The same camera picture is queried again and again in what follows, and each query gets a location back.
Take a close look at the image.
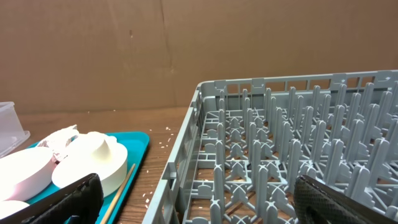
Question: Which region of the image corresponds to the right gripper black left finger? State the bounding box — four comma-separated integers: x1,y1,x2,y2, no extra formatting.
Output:
1,173,104,224

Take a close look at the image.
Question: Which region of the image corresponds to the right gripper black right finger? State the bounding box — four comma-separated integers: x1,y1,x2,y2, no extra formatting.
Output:
294,175,397,224

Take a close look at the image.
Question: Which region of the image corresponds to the white napkin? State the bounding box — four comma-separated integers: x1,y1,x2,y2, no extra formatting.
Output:
37,124,79,164

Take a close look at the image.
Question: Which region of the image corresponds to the large white plate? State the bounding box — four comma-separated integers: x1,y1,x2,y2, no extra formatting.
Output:
0,200,29,219

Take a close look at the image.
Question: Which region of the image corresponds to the grey dishwasher rack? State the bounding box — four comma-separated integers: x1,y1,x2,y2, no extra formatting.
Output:
143,70,397,223

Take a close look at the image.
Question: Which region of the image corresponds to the white saucer plate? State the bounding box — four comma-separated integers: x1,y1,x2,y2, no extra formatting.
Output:
52,142,127,197

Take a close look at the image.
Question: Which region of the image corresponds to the wooden chopstick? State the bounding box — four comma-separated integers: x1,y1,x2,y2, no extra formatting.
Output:
101,164,136,224

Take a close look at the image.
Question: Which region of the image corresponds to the white upturned cup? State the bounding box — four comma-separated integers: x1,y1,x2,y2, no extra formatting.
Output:
72,131,117,160

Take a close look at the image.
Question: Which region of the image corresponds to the pink small bowl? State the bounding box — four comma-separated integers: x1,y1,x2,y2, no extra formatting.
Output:
1,147,55,201

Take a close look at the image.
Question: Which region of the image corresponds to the clear plastic bin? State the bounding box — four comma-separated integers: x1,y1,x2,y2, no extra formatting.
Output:
0,101,30,157

